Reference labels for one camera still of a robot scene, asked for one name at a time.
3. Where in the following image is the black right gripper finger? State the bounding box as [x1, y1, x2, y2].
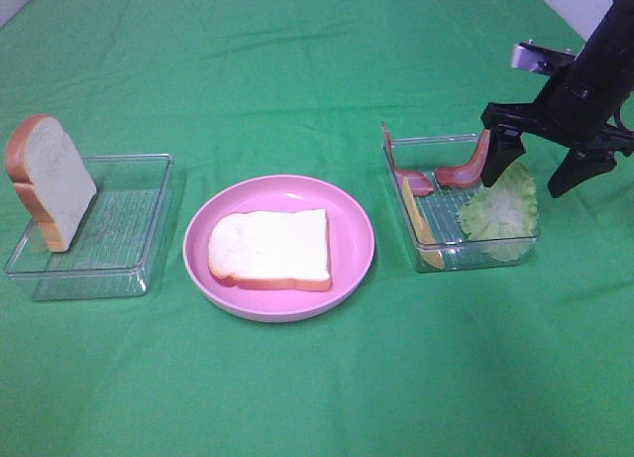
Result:
[480, 125, 525, 187]
[548, 149, 617, 198]

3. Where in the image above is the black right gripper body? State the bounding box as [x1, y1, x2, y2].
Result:
[481, 56, 633, 156]

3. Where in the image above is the bacon strip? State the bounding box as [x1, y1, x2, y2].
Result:
[434, 129, 490, 187]
[381, 122, 435, 197]

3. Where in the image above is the green lettuce leaf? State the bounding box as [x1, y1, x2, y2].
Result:
[457, 163, 539, 262]

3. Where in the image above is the toast bread slice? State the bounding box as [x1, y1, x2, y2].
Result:
[207, 208, 332, 291]
[5, 114, 97, 252]

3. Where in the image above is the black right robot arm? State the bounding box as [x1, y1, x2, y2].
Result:
[480, 0, 633, 197]

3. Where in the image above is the right clear plastic tray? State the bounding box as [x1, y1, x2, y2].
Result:
[382, 133, 539, 273]

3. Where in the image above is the clear plastic tray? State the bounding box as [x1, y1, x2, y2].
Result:
[4, 154, 174, 301]
[382, 133, 539, 273]

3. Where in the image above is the yellow cheese slice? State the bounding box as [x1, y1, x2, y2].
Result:
[401, 177, 445, 270]

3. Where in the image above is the green tablecloth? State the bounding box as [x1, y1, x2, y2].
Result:
[1, 0, 633, 456]

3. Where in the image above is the pink round plate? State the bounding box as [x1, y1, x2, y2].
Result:
[182, 174, 374, 322]

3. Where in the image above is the left clear plastic tray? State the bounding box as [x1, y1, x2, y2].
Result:
[4, 154, 174, 301]

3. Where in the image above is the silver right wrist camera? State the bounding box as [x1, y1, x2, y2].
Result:
[510, 41, 577, 76]

